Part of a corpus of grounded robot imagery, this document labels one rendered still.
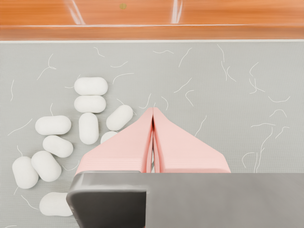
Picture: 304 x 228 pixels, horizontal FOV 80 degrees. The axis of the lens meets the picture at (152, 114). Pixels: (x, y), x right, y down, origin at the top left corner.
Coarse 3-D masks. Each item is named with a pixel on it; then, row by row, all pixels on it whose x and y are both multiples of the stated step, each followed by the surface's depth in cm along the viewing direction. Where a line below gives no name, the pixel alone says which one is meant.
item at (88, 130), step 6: (84, 114) 19; (90, 114) 19; (84, 120) 19; (90, 120) 19; (96, 120) 19; (84, 126) 18; (90, 126) 19; (96, 126) 19; (84, 132) 18; (90, 132) 18; (96, 132) 19; (84, 138) 18; (90, 138) 18; (96, 138) 19
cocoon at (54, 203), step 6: (54, 192) 18; (42, 198) 17; (48, 198) 17; (54, 198) 17; (60, 198) 17; (42, 204) 17; (48, 204) 17; (54, 204) 17; (60, 204) 17; (66, 204) 17; (42, 210) 17; (48, 210) 17; (54, 210) 17; (60, 210) 17; (66, 210) 17
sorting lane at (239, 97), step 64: (0, 64) 22; (64, 64) 22; (128, 64) 22; (192, 64) 22; (256, 64) 22; (0, 128) 20; (192, 128) 20; (256, 128) 20; (0, 192) 19; (64, 192) 19
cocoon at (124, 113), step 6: (120, 108) 19; (126, 108) 19; (114, 114) 19; (120, 114) 19; (126, 114) 19; (132, 114) 19; (108, 120) 19; (114, 120) 19; (120, 120) 19; (126, 120) 19; (108, 126) 19; (114, 126) 19; (120, 126) 19
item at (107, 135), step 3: (108, 132) 19; (111, 132) 19; (114, 132) 19; (105, 135) 18; (108, 135) 18; (111, 135) 18; (102, 138) 18; (105, 138) 18; (108, 138) 18; (102, 141) 18
